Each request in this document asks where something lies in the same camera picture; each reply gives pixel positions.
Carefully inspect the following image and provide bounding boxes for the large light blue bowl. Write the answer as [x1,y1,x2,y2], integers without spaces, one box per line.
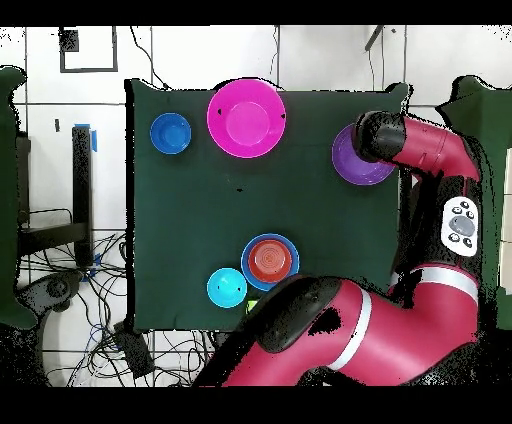
[240,232,301,293]

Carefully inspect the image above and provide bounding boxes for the orange plastic bowl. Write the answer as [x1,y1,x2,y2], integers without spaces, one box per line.
[247,238,294,284]

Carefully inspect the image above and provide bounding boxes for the small cyan ribbed bowl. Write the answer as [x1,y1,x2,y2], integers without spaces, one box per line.
[206,267,248,309]

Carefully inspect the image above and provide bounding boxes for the large pink plastic bowl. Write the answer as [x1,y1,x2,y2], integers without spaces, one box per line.
[206,78,288,160]

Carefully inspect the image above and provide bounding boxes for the large purple plastic bowl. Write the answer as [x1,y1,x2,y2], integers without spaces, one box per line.
[331,123,397,186]

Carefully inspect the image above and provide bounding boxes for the white box stack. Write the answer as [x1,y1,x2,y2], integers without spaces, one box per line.
[497,147,512,289]

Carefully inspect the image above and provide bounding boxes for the dark green tablecloth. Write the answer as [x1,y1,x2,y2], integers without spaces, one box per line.
[125,77,409,335]

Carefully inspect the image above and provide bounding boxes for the small dark blue bowl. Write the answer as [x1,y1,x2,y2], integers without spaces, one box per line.
[149,112,193,156]

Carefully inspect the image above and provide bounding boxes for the black metal stand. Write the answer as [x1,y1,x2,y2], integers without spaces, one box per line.
[17,125,95,267]

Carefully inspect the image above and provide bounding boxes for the green cloth side table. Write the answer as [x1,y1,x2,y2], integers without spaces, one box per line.
[0,65,39,331]
[435,75,512,331]

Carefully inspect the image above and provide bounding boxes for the tangle of black cables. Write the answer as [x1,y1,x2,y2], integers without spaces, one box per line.
[19,231,217,387]

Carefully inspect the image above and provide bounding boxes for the thin black floor cable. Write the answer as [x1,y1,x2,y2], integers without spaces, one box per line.
[129,26,169,90]

